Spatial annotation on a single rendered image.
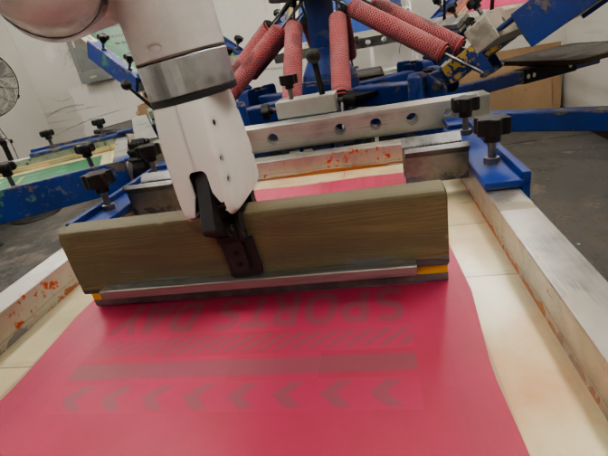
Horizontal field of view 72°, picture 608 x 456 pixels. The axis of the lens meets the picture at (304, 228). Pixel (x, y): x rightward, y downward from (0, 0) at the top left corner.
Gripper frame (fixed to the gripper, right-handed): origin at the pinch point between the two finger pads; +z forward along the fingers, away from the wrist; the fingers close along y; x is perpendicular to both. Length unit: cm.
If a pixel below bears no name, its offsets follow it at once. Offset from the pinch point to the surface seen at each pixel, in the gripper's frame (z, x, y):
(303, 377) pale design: 5.9, 6.0, 12.2
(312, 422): 6.0, 7.1, 16.2
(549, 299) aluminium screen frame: 5.1, 25.1, 7.3
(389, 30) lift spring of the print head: -14, 21, -87
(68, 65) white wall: -55, -318, -440
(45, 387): 4.2, -16.9, 12.3
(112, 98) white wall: -10, -281, -439
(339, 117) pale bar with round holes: -2.1, 7.7, -45.8
